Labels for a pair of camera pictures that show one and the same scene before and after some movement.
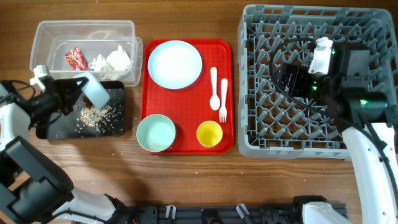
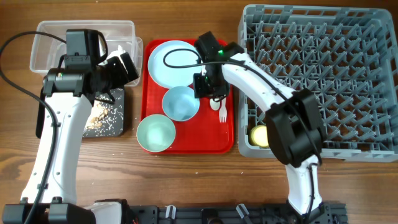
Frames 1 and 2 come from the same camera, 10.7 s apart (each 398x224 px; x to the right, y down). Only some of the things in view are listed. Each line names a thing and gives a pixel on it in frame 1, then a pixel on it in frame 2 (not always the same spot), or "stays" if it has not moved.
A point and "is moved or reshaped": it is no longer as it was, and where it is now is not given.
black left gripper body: [50, 101] → [114, 73]
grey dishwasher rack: [272, 124] stays
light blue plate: [175, 65] stays
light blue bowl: [93, 89] is moved or reshaped
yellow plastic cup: [209, 134] → [259, 136]
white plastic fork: [223, 111] stays
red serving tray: [211, 98] stays
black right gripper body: [303, 83] → [208, 86]
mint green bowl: [155, 133] stays
